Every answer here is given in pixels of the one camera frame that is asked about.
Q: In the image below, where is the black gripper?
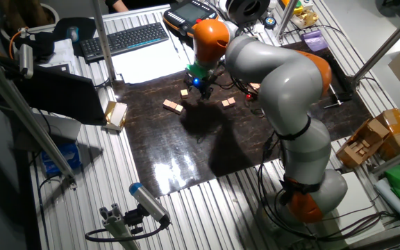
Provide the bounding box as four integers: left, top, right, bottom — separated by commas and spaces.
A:
185, 74, 218, 101

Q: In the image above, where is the person forearm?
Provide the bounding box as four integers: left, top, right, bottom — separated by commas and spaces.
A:
112, 0, 130, 13

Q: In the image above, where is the white paper stack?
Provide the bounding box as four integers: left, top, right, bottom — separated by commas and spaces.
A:
38, 37, 79, 74

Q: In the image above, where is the green gripper mounting flange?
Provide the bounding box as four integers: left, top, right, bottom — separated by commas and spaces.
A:
185, 63, 210, 79

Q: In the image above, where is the white paper sheet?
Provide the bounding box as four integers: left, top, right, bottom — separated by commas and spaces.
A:
111, 40, 196, 85

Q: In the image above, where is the dark marble pattern mat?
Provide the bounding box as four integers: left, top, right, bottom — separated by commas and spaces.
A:
111, 40, 374, 199

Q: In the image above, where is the black orange teach pendant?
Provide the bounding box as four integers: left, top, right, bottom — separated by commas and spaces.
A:
162, 0, 219, 38

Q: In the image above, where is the wooden block beside mat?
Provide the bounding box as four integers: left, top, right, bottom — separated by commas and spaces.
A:
102, 100, 128, 132

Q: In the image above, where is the black filament spool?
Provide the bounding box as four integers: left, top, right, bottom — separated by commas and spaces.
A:
226, 0, 272, 26

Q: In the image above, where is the black computer keyboard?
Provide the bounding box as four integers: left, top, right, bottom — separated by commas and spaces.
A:
79, 22, 170, 64

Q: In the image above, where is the purple plastic bag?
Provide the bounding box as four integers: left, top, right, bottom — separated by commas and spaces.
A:
300, 29, 329, 53

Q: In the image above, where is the black mouse pad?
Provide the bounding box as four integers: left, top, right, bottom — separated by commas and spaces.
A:
52, 17, 99, 46

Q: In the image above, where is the black laptop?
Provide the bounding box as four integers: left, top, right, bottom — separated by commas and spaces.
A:
12, 65, 108, 126

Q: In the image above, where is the grey computer mouse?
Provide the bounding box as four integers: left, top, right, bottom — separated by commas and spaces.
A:
66, 26, 80, 43

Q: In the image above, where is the blue tissue pack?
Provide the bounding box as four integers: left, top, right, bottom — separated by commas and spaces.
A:
40, 142, 82, 176

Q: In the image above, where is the aluminium profile stand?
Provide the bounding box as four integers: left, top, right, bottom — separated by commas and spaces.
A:
99, 203, 142, 250

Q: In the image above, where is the white round bucket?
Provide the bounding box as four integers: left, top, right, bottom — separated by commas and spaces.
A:
0, 2, 60, 41

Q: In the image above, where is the black fabric bag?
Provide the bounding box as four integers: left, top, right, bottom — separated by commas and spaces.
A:
14, 31, 57, 58

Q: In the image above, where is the taped cardboard box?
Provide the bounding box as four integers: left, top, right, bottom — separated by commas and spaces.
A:
376, 106, 400, 160

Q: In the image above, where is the white rolled sheet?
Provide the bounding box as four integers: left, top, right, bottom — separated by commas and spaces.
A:
374, 177, 400, 226

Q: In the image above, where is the aluminium frame post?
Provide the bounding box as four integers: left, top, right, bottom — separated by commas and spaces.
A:
274, 0, 300, 39
91, 0, 117, 83

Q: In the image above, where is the silver camera with blue cap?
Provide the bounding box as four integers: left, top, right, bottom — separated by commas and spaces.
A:
128, 182, 172, 225

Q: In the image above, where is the black camera cable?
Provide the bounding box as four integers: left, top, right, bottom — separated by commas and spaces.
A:
84, 222, 169, 243

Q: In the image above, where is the silver depth camera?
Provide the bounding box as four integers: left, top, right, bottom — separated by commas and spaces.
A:
17, 43, 35, 80

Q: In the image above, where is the aluminium frame bar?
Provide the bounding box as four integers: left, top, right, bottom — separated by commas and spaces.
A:
372, 142, 400, 177
0, 48, 78, 188
351, 1, 400, 84

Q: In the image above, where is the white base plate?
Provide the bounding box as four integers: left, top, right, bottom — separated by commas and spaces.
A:
319, 172, 387, 246

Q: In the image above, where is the orange cable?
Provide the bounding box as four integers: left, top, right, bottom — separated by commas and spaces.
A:
8, 26, 31, 60

